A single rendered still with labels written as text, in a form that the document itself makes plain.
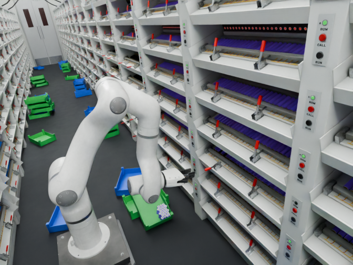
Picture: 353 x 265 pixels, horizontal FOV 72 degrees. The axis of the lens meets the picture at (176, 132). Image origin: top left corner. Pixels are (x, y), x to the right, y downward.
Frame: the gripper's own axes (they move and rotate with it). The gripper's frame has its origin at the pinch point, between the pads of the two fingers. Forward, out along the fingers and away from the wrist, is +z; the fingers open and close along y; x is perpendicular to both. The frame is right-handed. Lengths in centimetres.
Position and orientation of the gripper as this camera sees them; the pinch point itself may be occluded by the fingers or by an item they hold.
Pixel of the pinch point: (189, 173)
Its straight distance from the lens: 126.4
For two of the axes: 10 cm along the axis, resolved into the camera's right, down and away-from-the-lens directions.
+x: 0.7, -9.3, -3.6
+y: 4.7, 3.5, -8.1
